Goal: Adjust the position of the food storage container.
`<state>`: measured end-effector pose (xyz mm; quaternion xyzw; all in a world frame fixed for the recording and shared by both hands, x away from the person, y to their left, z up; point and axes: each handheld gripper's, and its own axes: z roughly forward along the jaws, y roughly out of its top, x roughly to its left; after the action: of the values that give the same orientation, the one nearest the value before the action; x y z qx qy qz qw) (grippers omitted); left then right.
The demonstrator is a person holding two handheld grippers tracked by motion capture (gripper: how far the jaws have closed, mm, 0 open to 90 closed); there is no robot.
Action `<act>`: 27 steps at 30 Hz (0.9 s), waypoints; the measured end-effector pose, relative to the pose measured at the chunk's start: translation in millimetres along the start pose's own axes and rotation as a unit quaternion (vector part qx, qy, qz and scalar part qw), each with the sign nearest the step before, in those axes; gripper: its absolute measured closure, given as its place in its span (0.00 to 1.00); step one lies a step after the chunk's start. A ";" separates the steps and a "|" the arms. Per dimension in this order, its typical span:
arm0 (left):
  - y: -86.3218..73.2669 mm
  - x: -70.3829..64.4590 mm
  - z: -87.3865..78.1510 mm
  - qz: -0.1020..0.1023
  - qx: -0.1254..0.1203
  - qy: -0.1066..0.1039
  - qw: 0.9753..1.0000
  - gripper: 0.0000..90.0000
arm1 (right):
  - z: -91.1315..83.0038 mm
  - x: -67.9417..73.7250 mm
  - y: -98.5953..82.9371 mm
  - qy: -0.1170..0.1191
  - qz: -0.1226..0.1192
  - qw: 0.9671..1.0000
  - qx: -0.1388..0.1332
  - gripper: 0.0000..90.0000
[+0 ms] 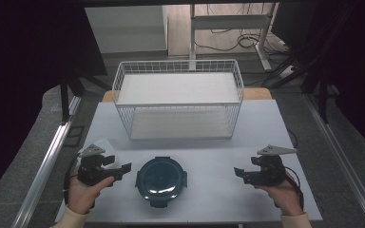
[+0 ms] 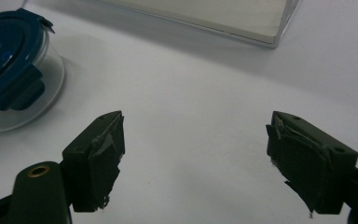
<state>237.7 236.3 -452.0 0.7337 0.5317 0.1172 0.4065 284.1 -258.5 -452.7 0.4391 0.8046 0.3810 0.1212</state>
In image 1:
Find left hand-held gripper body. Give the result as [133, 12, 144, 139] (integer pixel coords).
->
[76, 143, 117, 187]

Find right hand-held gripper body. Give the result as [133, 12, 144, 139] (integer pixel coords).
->
[250, 144, 298, 187]

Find round container with dark lid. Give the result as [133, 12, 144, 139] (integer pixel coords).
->
[134, 156, 188, 209]

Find white wire two-tier rack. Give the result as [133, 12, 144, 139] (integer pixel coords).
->
[111, 59, 245, 142]

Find person's left hand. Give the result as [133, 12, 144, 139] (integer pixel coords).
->
[67, 166, 115, 216]

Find person's right hand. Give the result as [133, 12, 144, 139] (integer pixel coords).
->
[254, 171, 304, 218]

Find wooden table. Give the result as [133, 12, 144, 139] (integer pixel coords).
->
[102, 87, 273, 104]

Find black metal stand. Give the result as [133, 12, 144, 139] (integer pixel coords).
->
[261, 55, 331, 124]
[59, 70, 112, 125]

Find dark curtain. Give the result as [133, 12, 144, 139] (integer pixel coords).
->
[0, 0, 108, 207]
[270, 0, 365, 160]

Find white cabinet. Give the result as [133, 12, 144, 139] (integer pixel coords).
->
[84, 5, 169, 54]

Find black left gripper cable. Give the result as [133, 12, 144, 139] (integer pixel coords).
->
[63, 153, 81, 207]

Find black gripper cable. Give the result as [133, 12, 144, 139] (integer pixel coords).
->
[63, 153, 81, 207]
[283, 165, 305, 212]

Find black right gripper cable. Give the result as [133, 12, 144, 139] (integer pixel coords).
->
[283, 165, 305, 212]

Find black square floor frame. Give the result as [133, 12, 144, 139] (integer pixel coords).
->
[63, 125, 86, 148]

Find thin black cable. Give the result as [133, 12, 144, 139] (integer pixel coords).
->
[286, 127, 299, 149]

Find aluminium rail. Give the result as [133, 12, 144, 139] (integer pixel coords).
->
[303, 92, 365, 228]
[10, 95, 83, 228]

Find black floor cables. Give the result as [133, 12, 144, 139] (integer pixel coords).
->
[193, 3, 292, 55]

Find white desk frame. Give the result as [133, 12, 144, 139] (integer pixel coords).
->
[188, 3, 279, 71]

